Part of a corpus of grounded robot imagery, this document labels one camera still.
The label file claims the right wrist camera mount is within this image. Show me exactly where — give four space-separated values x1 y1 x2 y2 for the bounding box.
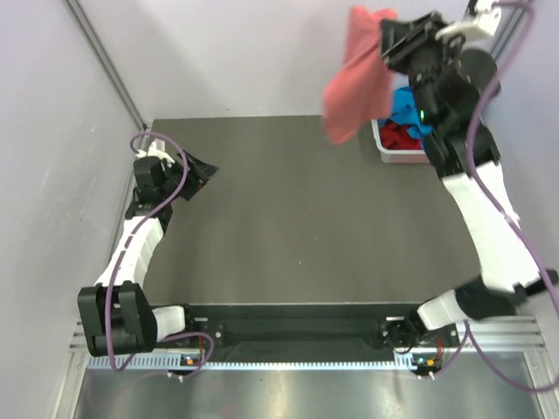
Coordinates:
435 0 502 42

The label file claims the slotted cable duct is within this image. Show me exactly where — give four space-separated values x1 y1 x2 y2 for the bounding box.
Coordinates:
115 351 440 371

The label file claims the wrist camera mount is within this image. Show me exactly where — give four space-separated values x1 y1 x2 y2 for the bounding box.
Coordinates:
135 141 176 167
435 0 502 42

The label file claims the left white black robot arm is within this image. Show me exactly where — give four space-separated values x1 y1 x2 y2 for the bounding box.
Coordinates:
77 150 218 357

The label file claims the right aluminium corner post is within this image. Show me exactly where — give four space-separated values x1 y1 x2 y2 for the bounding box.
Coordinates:
490 7 526 63

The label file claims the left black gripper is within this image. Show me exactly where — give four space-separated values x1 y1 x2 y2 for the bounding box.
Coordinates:
160 149 219 201

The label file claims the left aluminium corner post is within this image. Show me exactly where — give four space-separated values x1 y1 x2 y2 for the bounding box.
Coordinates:
61 0 148 131

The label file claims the aluminium corner post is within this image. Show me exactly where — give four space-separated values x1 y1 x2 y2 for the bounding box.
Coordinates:
490 7 526 63
61 0 148 131

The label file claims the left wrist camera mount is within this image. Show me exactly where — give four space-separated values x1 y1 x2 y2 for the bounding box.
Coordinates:
135 141 176 167

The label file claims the white plastic basket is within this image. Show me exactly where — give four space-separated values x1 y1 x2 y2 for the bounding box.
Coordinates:
370 120 428 164

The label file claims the pink t shirt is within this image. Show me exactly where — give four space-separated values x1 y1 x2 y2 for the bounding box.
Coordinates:
322 6 397 144

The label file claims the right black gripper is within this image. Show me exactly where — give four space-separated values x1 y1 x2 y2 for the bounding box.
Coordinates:
378 12 460 127

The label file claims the aluminium frame rail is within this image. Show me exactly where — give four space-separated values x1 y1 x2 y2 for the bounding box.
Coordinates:
69 315 546 352

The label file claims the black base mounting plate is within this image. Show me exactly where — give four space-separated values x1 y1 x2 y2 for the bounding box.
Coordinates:
187 303 458 361

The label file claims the blue t shirt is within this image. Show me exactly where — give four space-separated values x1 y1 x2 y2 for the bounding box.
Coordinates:
377 86 432 140

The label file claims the red t shirt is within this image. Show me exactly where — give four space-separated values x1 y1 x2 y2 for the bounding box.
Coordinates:
379 121 422 151

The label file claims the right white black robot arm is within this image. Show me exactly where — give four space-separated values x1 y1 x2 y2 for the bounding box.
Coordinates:
380 7 558 346

